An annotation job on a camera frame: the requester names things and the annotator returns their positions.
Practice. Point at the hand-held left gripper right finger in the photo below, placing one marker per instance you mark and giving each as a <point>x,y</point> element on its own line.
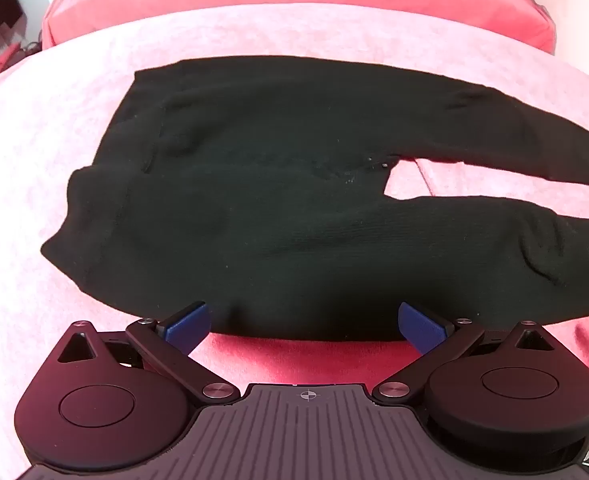
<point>420,327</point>

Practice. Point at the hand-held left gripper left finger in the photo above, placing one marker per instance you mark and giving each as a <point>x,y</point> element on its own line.
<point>188,327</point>

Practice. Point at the black pants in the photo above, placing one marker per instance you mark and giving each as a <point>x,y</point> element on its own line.
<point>274,210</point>

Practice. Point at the pink bed blanket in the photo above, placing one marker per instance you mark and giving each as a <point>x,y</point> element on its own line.
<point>44,185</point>

